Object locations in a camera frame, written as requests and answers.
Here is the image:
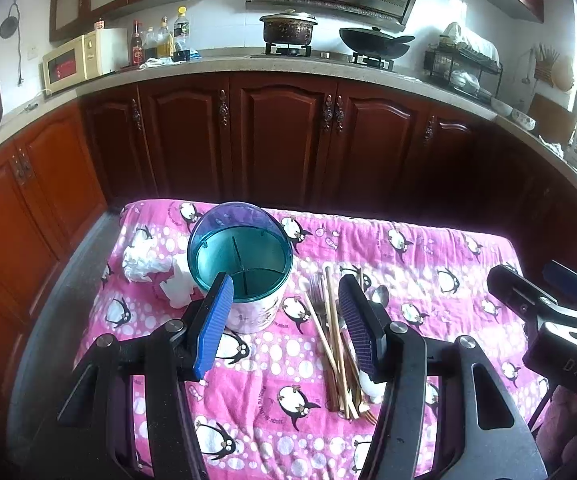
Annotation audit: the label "metal spoon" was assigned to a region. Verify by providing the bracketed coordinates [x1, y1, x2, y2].
[371, 285, 390, 308]

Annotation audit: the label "fork with wooden handle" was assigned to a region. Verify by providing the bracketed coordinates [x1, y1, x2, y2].
[309, 272, 341, 412]

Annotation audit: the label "floral utensil holder teal rim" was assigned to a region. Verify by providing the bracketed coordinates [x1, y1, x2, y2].
[188, 202, 294, 334]

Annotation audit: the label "wooden chopstick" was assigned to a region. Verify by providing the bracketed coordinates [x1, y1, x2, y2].
[323, 266, 351, 419]
[305, 284, 359, 420]

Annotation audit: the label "lower wooden kitchen cabinets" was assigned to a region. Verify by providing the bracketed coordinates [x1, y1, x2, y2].
[0, 70, 577, 411]

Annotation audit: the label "crumpled white tissue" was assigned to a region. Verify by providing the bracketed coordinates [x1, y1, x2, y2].
[121, 254, 196, 310]

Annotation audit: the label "dish rack with dishes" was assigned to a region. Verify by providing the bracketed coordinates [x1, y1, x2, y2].
[423, 22, 503, 104]

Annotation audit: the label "yellow cap oil bottle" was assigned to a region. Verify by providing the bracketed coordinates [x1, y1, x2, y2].
[172, 6, 190, 62]

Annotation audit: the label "dark sauce bottle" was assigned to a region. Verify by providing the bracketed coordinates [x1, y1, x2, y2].
[130, 20, 144, 66]

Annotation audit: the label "black wok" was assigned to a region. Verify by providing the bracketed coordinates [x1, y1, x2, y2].
[339, 27, 415, 61]

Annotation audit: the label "cream microwave oven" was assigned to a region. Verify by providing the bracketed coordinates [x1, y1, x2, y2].
[42, 28, 130, 93]

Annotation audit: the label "dark cooking pot with lid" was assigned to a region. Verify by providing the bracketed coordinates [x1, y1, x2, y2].
[259, 9, 317, 47]

